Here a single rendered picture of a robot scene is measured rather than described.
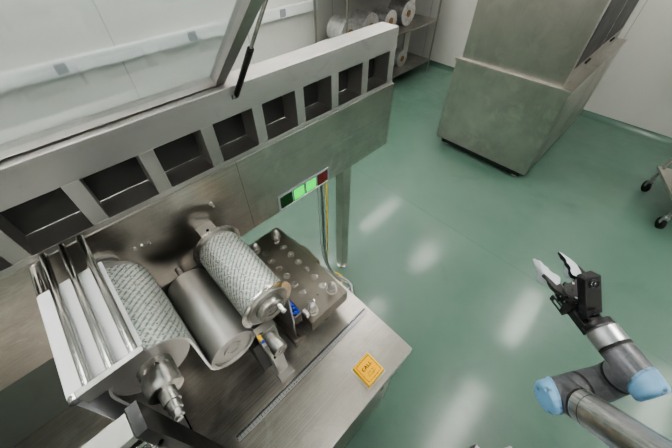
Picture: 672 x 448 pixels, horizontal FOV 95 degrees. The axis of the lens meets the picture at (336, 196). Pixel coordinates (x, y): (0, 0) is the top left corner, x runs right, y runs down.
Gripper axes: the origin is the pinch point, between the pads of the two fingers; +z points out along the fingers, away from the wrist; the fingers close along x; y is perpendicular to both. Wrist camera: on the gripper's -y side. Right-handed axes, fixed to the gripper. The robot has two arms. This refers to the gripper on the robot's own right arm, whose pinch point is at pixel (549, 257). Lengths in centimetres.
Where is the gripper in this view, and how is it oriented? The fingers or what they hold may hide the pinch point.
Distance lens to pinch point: 111.2
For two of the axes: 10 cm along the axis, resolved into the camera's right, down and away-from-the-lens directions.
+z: -1.9, -6.9, 7.0
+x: 9.7, -2.3, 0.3
